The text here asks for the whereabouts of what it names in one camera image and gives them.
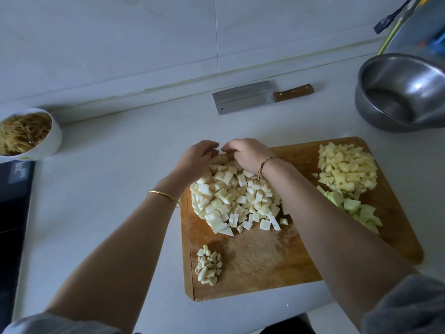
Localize person's right hand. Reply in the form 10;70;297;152
221;138;280;180

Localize person's left hand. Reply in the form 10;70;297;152
167;140;222;195

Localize pale green cabbage vegetable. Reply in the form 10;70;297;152
189;153;241;238

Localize cleaver with wooden handle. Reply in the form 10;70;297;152
211;80;315;116

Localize peeled yellow potato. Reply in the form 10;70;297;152
316;141;380;200

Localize pile of garlic cloves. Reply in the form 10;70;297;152
194;244;224;287

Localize peeled green cucumber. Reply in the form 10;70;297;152
316;184;384;236

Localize person's right forearm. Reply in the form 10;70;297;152
263;160;421;331

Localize person's left forearm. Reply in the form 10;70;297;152
45;180;185;334

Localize gold bangle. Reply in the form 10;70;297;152
147;189;182;209

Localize wooden cutting board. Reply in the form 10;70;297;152
179;136;426;302

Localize white bowl of noodles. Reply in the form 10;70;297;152
0;108;64;164

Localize deep stainless steel bowl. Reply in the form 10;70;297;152
355;52;445;134

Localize dark green trousers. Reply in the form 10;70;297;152
261;313;317;334

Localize black gas stove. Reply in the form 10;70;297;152
0;160;36;331

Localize light blue plastic board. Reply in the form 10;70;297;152
386;0;445;56

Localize dark green bottle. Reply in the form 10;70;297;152
427;31;445;56

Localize white patterned garment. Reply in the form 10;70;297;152
0;275;445;334

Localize braided cord bracelet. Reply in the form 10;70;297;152
256;155;282;181

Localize wall tap with hose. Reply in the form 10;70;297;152
373;0;418;35

